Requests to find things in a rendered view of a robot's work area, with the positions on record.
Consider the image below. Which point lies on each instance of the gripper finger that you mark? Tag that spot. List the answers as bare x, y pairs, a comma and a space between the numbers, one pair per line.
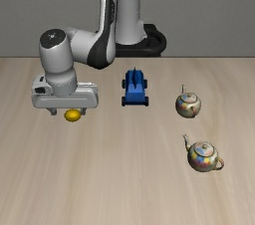
83, 111
52, 112

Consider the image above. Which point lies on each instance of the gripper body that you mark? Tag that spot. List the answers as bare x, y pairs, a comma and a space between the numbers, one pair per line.
66, 99

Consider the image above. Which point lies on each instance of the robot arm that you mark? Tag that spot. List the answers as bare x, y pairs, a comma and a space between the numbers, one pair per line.
106, 13

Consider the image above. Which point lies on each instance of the yellow lemon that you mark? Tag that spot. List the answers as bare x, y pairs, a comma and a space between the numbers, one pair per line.
72, 115

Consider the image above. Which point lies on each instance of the blue toy car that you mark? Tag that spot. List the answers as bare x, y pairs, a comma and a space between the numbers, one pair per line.
135, 89

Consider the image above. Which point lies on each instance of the small silver teapot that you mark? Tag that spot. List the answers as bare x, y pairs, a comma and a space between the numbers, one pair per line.
188, 104

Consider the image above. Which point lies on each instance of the large silver teapot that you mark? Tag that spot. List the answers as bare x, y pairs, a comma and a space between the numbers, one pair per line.
203, 156

